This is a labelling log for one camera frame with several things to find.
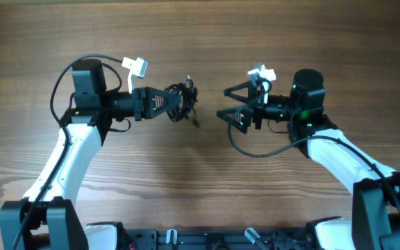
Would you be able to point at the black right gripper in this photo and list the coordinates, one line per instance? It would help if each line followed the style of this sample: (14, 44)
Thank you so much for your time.
(255, 111)

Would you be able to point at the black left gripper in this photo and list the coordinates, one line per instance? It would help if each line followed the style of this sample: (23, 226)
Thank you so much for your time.
(142, 110)

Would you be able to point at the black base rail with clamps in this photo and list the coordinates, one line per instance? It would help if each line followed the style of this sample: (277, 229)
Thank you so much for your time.
(279, 238)

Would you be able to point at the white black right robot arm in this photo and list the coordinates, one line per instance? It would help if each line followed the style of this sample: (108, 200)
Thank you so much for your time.
(374, 187)

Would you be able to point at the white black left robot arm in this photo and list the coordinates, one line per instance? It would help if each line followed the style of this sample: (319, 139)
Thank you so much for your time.
(45, 217)

